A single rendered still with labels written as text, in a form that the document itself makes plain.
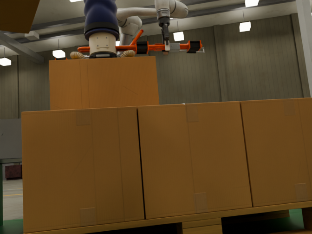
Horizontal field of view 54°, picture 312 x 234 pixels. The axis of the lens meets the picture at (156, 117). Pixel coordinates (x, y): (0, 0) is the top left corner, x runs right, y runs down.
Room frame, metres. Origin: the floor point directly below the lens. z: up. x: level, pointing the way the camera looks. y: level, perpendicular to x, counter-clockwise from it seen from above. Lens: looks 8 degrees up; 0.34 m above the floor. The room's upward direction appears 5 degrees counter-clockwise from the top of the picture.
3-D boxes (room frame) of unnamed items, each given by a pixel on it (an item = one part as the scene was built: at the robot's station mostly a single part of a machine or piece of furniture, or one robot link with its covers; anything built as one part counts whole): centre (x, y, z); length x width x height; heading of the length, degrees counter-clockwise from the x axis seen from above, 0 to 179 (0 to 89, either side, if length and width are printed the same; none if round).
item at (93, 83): (1.88, 0.30, 0.74); 0.60 x 0.40 x 0.40; 97
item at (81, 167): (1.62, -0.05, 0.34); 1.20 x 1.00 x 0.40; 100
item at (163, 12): (1.95, -0.11, 1.30); 0.09 x 0.09 x 0.06
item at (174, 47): (1.96, -0.16, 1.07); 0.07 x 0.07 x 0.04; 8
